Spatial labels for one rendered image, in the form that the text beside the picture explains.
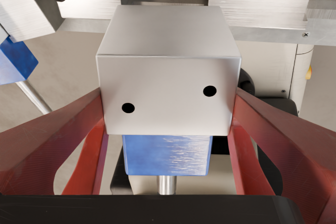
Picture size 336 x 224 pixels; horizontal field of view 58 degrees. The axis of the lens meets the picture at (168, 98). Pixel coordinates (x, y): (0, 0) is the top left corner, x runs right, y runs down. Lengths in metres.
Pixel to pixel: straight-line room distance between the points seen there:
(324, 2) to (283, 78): 0.83
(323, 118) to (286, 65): 0.67
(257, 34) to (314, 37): 0.05
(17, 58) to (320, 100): 1.38
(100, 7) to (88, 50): 1.23
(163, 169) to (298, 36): 0.20
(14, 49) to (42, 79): 1.38
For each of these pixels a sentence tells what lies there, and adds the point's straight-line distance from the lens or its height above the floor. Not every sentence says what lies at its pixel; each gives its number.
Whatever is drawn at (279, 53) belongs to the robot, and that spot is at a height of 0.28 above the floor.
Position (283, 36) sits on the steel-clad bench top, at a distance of 0.31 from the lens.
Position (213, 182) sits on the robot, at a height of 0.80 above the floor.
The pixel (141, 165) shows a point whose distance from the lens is 0.15.
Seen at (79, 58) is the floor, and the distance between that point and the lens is 1.48.
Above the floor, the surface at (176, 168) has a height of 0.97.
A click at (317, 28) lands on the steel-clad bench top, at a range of 0.31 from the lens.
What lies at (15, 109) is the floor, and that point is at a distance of 1.97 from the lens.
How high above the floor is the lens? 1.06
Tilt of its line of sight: 44 degrees down
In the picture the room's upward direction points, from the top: 168 degrees counter-clockwise
